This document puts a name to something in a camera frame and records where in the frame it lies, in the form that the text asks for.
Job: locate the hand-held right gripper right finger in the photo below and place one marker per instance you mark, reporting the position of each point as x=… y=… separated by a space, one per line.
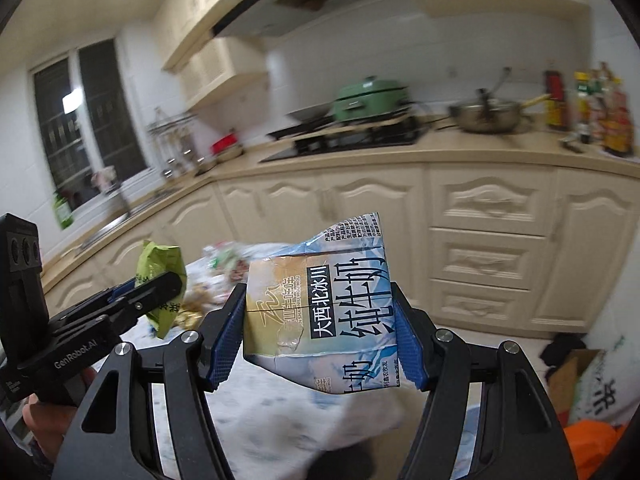
x=407 y=340

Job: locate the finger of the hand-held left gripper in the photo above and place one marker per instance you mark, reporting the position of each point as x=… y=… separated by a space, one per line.
x=150 y=292
x=120 y=290

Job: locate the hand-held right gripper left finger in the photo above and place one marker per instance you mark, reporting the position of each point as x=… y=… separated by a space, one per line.
x=227 y=335

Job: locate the green snack packet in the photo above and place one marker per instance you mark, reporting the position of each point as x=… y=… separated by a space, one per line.
x=162 y=260

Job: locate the blue white milk carton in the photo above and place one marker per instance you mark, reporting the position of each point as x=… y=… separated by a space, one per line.
x=320 y=310

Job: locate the person's left hand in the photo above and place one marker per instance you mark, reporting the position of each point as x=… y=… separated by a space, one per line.
x=42 y=425

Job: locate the clear packet of yellow snacks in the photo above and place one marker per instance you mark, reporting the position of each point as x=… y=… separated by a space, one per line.
x=200 y=305

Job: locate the clear plastic bag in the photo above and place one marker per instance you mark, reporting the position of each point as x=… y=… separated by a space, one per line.
x=225 y=260

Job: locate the sink faucet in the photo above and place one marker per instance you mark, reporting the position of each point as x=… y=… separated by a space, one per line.
x=122 y=197

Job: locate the green dish soap bottle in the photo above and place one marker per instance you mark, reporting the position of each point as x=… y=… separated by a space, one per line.
x=62 y=212

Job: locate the pink cloth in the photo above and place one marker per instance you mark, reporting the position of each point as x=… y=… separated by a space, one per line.
x=106 y=180

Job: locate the cream lower kitchen cabinets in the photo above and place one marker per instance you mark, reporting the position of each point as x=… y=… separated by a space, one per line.
x=475 y=240

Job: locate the cream kitchen cabinets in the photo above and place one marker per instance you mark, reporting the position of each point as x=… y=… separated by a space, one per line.
x=475 y=240
x=210 y=50

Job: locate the black cloth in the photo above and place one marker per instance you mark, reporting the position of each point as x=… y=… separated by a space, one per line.
x=562 y=350

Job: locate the cardboard box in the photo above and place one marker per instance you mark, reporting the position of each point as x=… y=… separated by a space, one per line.
x=562 y=380

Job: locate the hanging utensil rack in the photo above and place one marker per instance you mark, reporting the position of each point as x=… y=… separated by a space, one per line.
x=170 y=130

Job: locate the red bowl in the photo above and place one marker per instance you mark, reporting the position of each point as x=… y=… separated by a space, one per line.
x=227 y=142

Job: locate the dark window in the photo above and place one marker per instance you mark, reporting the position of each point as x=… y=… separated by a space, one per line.
x=100 y=120

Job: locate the white printed sack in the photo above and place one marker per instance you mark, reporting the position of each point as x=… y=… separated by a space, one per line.
x=605 y=390

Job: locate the black gas stove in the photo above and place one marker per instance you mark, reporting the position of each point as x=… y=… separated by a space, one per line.
x=350 y=142

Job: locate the orange plastic bag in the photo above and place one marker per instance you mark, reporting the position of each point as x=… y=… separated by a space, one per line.
x=592 y=447

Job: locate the black frying pan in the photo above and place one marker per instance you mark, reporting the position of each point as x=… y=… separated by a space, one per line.
x=305 y=120

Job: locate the steel wok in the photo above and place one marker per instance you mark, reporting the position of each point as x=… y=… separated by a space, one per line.
x=490 y=112

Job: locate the green electric pot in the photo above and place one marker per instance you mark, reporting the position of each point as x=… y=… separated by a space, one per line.
x=370 y=100

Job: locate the cream upper kitchen cabinets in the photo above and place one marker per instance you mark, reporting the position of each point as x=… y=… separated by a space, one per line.
x=210 y=50

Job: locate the dark sauce bottle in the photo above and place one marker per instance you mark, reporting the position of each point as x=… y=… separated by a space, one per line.
x=556 y=105

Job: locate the yellow cap seasoning bottle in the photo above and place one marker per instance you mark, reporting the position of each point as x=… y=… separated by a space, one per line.
x=582 y=110

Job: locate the group of seasoning bottles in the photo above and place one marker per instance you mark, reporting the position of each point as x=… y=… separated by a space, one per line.
x=617 y=120

